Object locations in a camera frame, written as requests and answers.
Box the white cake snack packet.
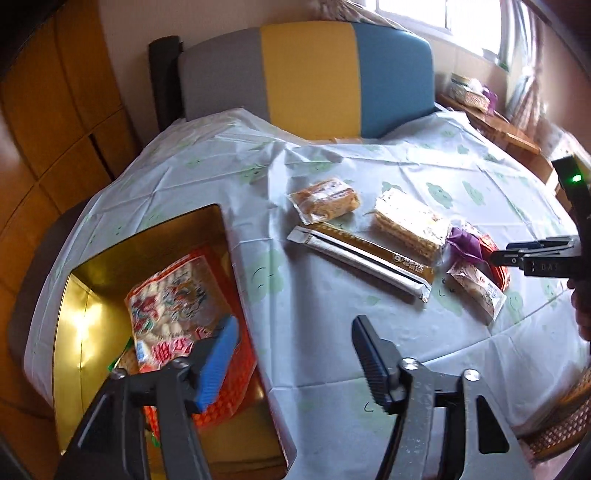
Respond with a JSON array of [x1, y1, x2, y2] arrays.
[[445, 261, 509, 324]]

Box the window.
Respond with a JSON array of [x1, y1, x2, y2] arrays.
[[374, 0, 513, 65]]

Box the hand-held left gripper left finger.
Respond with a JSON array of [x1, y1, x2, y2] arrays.
[[55, 316, 241, 480]]

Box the wooden side table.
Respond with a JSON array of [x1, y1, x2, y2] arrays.
[[436, 92, 559, 185]]

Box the white tablecloth green prints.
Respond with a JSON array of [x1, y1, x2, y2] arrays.
[[23, 108, 591, 480]]

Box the purple snack packet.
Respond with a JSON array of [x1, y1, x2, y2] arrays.
[[445, 226, 485, 264]]

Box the green snack packet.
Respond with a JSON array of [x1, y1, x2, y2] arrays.
[[107, 340, 136, 371]]

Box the wicker chair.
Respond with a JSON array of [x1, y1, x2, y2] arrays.
[[522, 355, 591, 462]]

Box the long brown white stick packet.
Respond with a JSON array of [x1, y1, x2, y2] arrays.
[[286, 222, 437, 303]]

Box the grey yellow blue chair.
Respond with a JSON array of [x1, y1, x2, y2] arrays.
[[148, 21, 437, 139]]

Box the small red snack packet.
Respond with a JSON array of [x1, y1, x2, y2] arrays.
[[478, 233, 511, 291]]

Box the maroon gift box gold inside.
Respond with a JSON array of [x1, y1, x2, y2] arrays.
[[53, 203, 298, 480]]

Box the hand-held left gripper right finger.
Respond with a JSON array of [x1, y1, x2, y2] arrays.
[[352, 315, 536, 480]]

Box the clear brown pastry packet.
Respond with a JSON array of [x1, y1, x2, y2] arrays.
[[287, 178, 362, 227]]

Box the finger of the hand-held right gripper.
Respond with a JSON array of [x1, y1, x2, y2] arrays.
[[505, 235, 578, 254], [489, 248, 575, 278]]

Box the curtain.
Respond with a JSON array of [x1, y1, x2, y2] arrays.
[[501, 0, 555, 134]]

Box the woven tissue box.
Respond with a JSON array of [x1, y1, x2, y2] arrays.
[[448, 71, 495, 114]]

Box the wooden cabinet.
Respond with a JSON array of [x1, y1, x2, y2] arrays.
[[0, 0, 141, 324]]

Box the person's right hand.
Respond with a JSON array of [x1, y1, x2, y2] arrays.
[[570, 287, 591, 342]]

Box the clear wafer packet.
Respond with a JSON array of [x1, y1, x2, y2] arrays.
[[362, 182, 452, 266]]

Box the large red patterned snack packet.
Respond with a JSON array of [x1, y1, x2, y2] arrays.
[[124, 247, 259, 428]]

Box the dark grey chair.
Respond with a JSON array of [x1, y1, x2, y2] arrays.
[[7, 200, 93, 421]]

